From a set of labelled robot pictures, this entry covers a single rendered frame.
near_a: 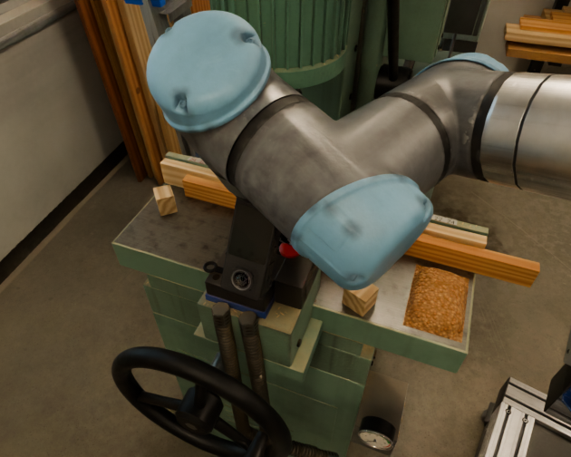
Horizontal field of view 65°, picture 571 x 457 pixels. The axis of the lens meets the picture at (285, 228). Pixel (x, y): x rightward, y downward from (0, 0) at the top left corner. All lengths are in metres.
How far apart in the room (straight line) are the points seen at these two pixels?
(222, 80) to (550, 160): 0.19
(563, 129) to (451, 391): 1.47
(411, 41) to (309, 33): 0.26
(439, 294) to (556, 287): 1.47
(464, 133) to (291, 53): 0.29
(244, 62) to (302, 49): 0.29
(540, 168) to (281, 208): 0.16
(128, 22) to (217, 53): 1.78
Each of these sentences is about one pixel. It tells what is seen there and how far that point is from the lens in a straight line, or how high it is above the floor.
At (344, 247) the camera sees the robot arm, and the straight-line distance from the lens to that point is 0.24.
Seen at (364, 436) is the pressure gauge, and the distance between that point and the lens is 0.88.
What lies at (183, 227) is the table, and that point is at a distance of 0.83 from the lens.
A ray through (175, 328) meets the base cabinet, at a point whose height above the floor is 0.68.
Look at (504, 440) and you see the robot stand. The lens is 1.44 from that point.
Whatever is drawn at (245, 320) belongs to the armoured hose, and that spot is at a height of 0.97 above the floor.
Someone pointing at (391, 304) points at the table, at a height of 0.90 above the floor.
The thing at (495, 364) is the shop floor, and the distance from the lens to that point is 1.83.
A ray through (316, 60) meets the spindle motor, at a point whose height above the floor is 1.23.
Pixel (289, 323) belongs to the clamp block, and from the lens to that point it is 0.61.
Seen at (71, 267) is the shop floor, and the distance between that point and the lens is 2.13.
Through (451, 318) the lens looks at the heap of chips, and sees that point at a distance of 0.70.
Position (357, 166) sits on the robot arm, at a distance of 0.25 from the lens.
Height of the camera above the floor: 1.47
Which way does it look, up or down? 45 degrees down
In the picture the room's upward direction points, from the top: straight up
